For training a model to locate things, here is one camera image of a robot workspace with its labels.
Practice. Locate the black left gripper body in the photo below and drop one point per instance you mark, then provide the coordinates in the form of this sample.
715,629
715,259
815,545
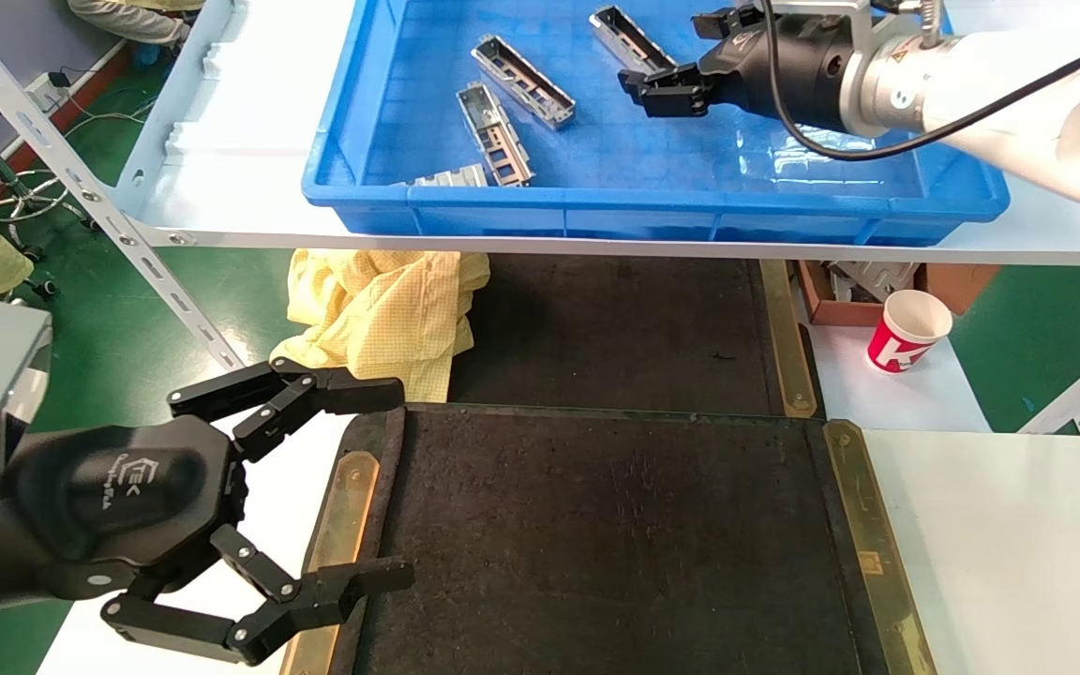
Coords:
118,497

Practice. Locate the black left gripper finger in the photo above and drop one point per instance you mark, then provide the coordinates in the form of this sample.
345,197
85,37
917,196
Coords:
352,394
315,595

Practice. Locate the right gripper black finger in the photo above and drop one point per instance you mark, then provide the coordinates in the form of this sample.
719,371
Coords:
723,21
671,92

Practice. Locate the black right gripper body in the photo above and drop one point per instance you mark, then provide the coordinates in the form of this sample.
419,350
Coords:
793,70

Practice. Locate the silver metal bracket part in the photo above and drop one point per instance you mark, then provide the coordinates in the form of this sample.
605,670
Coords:
554,111
456,177
610,28
476,105

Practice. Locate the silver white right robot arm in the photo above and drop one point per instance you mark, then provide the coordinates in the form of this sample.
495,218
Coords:
1037,112

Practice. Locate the blue plastic bin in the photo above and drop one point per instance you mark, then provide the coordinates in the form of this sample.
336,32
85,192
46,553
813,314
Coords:
671,159

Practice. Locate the yellow cloth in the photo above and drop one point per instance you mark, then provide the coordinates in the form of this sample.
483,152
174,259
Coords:
381,319

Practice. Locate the grey metal scrap pieces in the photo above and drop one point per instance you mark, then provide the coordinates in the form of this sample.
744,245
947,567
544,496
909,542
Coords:
868,278

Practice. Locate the wheeled chair base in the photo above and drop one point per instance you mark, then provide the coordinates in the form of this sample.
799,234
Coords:
38,281

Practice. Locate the brown cardboard box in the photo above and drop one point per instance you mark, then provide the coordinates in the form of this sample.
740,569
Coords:
957,281

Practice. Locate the red and white paper cup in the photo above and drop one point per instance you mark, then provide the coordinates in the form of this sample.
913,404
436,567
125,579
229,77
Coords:
896,352

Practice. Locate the white power strip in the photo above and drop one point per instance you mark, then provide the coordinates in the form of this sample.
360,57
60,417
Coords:
45,92

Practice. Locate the person in beige garment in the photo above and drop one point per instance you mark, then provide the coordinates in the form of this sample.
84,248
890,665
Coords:
127,19

